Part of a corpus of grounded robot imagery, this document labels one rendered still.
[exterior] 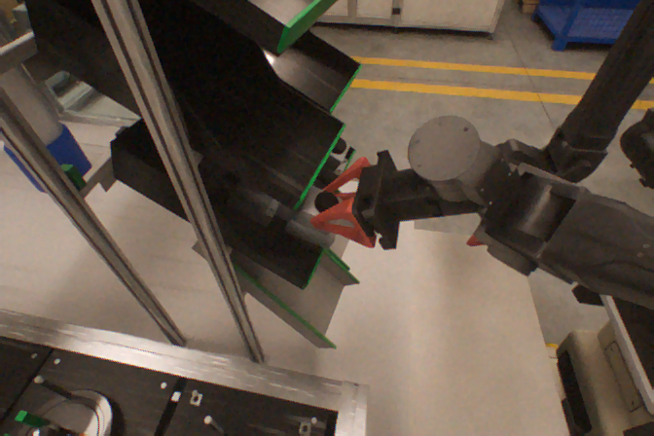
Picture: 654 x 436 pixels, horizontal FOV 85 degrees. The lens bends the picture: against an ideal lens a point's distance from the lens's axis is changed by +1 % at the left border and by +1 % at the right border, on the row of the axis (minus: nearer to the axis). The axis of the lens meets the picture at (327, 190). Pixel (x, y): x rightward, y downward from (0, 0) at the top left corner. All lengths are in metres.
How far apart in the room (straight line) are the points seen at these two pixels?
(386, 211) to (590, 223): 0.18
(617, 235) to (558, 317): 1.78
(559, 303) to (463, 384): 1.35
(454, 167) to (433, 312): 0.61
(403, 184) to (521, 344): 0.60
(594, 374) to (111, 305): 1.07
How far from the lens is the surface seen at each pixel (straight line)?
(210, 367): 0.73
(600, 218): 0.32
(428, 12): 4.29
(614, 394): 1.02
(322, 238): 0.46
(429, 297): 0.88
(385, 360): 0.81
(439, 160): 0.30
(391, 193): 0.38
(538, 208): 0.35
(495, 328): 0.90
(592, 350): 1.05
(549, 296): 2.12
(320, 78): 0.52
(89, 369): 0.79
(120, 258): 0.60
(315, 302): 0.66
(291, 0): 0.32
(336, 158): 0.55
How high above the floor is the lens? 1.62
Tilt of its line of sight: 46 degrees down
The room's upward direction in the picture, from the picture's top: straight up
